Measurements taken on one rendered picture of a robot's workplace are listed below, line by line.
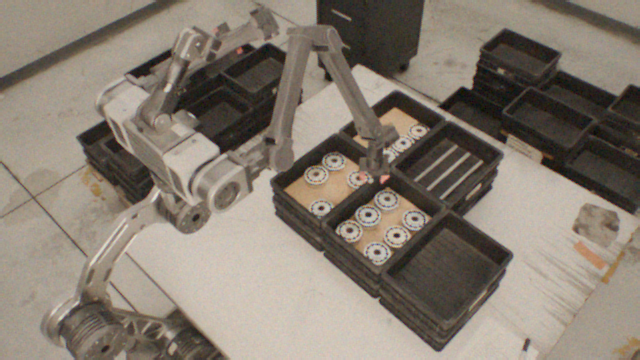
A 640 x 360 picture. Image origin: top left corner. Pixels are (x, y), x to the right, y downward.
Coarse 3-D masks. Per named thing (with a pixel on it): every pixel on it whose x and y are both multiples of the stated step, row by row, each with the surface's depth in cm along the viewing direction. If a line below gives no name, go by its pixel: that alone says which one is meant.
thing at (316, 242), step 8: (272, 200) 228; (280, 208) 227; (280, 216) 235; (288, 216) 227; (288, 224) 233; (296, 224) 227; (296, 232) 230; (304, 232) 224; (312, 240) 223; (320, 240) 217; (320, 248) 223
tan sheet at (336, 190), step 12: (348, 168) 237; (300, 180) 234; (336, 180) 233; (288, 192) 229; (300, 192) 229; (312, 192) 229; (324, 192) 229; (336, 192) 229; (348, 192) 229; (336, 204) 225
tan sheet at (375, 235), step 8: (400, 200) 225; (400, 208) 223; (408, 208) 223; (416, 208) 222; (352, 216) 221; (384, 216) 220; (392, 216) 220; (400, 216) 220; (384, 224) 218; (392, 224) 218; (400, 224) 217; (336, 232) 216; (368, 232) 215; (376, 232) 215; (368, 240) 213; (376, 240) 213; (360, 248) 211
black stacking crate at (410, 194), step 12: (384, 180) 225; (396, 180) 223; (372, 192) 223; (408, 192) 222; (360, 204) 221; (420, 204) 220; (432, 204) 214; (336, 216) 210; (348, 216) 219; (432, 216) 218; (336, 228) 216; (324, 240) 214; (336, 240) 207; (348, 252) 205; (360, 264) 203; (372, 276) 201
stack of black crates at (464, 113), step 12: (456, 96) 341; (468, 96) 341; (480, 96) 335; (444, 108) 337; (456, 108) 343; (468, 108) 343; (480, 108) 340; (492, 108) 333; (504, 108) 327; (468, 120) 336; (480, 120) 336; (492, 120) 335; (492, 132) 329
